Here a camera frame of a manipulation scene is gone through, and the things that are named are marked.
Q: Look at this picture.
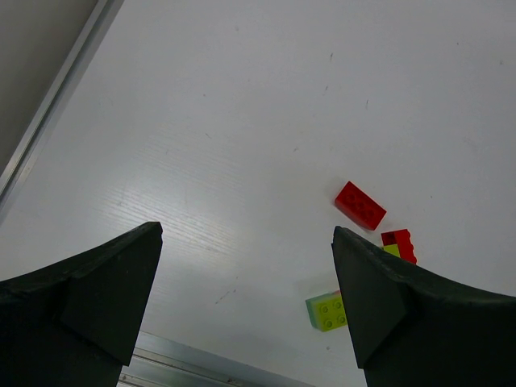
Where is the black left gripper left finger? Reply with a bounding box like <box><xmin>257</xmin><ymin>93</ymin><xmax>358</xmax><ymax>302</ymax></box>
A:
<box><xmin>1</xmin><ymin>222</ymin><xmax>163</xmax><ymax>386</ymax></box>

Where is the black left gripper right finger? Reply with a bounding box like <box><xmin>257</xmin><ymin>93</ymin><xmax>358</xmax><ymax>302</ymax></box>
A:
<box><xmin>331</xmin><ymin>227</ymin><xmax>515</xmax><ymax>386</ymax></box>

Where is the lime curved lego piece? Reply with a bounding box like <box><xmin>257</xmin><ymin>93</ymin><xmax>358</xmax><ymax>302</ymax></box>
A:
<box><xmin>382</xmin><ymin>244</ymin><xmax>401</xmax><ymax>258</ymax></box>

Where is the lime two-by-four lego brick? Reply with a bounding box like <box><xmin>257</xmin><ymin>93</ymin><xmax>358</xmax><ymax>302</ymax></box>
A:
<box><xmin>306</xmin><ymin>291</ymin><xmax>347</xmax><ymax>332</ymax></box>

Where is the red curved lego piece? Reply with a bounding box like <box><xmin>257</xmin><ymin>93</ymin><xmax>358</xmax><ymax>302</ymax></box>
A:
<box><xmin>381</xmin><ymin>229</ymin><xmax>418</xmax><ymax>264</ymax></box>

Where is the red two-by-four lego brick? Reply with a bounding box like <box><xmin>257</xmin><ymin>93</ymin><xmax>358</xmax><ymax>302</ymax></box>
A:
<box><xmin>334</xmin><ymin>181</ymin><xmax>386</xmax><ymax>231</ymax></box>

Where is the aluminium table frame rail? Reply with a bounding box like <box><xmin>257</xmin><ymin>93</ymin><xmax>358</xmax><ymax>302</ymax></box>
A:
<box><xmin>1</xmin><ymin>1</ymin><xmax>318</xmax><ymax>385</ymax></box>

